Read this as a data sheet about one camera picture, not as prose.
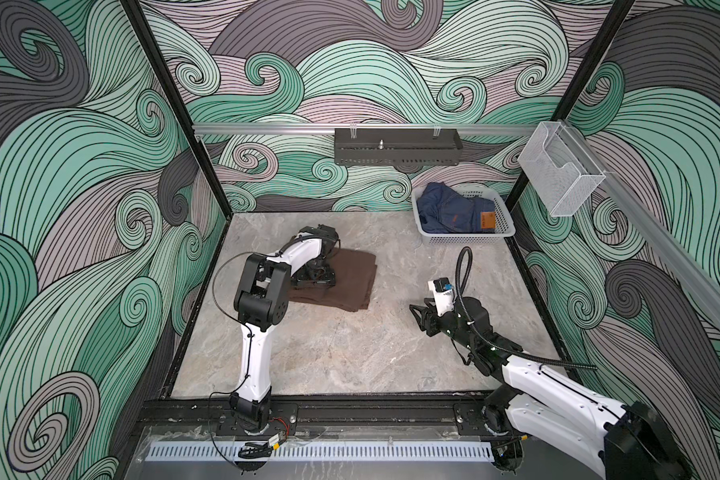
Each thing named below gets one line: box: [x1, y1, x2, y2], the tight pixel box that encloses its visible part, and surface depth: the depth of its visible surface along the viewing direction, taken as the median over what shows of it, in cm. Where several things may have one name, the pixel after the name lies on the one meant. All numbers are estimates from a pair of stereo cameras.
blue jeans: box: [417, 182, 496, 234], surface depth 113 cm
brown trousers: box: [288, 248, 377, 312], surface depth 95 cm
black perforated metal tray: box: [334, 128, 463, 166], surface depth 97 cm
